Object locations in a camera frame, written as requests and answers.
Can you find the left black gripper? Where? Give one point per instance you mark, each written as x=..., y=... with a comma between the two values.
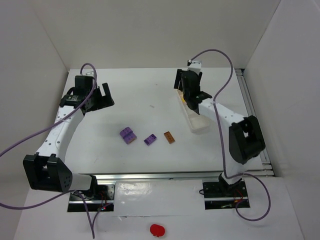
x=100, y=98

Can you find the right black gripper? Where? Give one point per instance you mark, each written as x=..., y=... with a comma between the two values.
x=186, y=81

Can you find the large purple lego assembly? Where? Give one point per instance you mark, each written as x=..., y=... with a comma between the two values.
x=127, y=135

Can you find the brown lego brick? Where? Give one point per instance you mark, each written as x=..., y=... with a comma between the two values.
x=169, y=137

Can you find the small purple lego brick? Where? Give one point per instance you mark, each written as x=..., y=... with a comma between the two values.
x=150, y=139

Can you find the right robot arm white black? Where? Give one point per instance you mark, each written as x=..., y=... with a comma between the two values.
x=241, y=136

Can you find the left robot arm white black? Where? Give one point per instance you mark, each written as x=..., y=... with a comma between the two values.
x=46, y=169

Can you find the white divided sorting tray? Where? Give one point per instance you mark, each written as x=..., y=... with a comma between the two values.
x=196, y=123

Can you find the red round button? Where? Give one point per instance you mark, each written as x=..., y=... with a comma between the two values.
x=157, y=230

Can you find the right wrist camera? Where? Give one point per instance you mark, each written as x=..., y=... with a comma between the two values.
x=194, y=66

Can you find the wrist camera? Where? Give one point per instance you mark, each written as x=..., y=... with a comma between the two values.
x=89, y=73
x=194, y=66

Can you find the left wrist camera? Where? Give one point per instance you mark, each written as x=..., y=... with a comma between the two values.
x=89, y=73

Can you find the aluminium right side rail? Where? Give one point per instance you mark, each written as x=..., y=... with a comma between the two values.
x=267, y=168

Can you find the aluminium rail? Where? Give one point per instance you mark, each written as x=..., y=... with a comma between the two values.
x=157, y=176
x=267, y=168

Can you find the aluminium front rail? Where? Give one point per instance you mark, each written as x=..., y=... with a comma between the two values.
x=157, y=176

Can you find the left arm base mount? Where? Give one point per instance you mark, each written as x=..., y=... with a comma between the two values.
x=100, y=200

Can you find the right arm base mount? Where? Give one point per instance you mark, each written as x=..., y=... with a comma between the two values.
x=216, y=199

